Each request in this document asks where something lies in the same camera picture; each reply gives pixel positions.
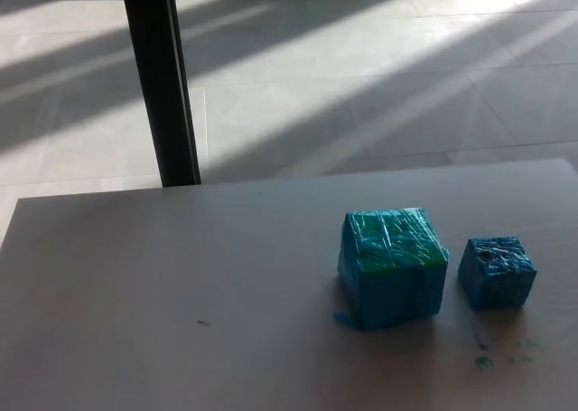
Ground small blue cube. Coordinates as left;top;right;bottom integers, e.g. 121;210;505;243
457;236;539;312

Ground big blue green cube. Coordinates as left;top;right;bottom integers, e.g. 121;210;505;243
332;207;450;332

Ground black window frame post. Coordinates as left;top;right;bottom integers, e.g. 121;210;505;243
119;0;202;188

